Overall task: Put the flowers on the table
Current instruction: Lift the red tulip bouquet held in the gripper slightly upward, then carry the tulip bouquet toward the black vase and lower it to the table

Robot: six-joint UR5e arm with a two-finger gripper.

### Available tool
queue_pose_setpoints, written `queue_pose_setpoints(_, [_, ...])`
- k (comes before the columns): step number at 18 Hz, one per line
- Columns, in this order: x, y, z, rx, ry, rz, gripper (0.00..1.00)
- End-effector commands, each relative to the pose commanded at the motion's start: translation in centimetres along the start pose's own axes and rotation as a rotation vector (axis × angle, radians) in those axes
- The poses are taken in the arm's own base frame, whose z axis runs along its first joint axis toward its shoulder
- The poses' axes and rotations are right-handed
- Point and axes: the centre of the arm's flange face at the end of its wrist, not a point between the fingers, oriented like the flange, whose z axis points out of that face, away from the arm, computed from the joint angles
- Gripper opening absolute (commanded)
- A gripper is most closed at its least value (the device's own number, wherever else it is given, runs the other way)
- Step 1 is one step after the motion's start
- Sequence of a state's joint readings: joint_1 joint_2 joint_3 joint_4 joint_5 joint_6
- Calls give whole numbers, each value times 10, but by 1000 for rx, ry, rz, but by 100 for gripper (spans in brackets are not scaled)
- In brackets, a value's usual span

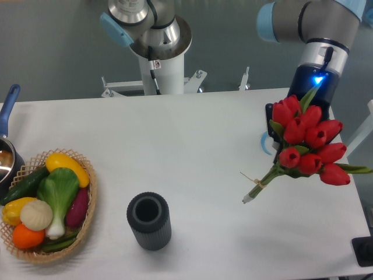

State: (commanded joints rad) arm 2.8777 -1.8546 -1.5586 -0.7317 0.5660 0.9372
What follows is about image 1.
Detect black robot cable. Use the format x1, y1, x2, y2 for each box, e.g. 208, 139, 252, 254
147, 45, 161, 96

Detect yellow bell pepper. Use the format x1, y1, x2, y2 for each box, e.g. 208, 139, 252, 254
2, 197, 36, 226

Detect yellow squash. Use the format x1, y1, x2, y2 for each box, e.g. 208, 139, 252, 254
45, 152, 90, 188

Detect dark green cucumber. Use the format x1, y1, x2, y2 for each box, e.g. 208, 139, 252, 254
1, 166, 49, 206

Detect blue handled saucepan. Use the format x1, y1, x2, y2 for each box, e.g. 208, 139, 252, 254
1, 84, 24, 198

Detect green bok choy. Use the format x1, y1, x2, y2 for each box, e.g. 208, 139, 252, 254
37, 167, 79, 240

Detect white base bracket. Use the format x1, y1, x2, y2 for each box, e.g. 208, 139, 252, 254
100, 66, 251, 98

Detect cream garlic bulb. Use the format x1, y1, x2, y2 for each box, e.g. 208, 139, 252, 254
20, 199, 53, 231

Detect white frame at right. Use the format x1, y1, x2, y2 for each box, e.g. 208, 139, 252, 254
346, 100, 372, 156

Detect red tulip bouquet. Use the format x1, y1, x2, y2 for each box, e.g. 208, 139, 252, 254
242, 85, 372, 204

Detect green pea pods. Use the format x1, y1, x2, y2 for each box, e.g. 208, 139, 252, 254
41, 231, 79, 253

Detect black device at edge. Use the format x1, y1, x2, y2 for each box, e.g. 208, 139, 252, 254
351, 236, 373, 267

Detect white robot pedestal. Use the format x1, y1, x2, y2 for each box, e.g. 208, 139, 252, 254
138, 54, 184, 96

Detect dark grey ribbed vase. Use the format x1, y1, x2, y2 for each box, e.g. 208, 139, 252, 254
126, 192, 172, 251

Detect orange fruit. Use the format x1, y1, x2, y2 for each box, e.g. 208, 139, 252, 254
12, 223, 45, 249

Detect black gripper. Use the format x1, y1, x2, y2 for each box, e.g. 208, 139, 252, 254
264, 64, 342, 165

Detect purple sweet potato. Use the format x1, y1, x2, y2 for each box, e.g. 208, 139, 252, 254
65, 188, 89, 228

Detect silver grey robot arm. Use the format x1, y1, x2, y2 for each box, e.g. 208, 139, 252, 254
100, 1, 365, 120

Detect blue plastic strip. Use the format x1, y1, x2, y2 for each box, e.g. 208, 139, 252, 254
260, 132, 273, 155

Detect woven wicker basket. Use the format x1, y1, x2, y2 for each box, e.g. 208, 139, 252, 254
1, 149, 97, 264

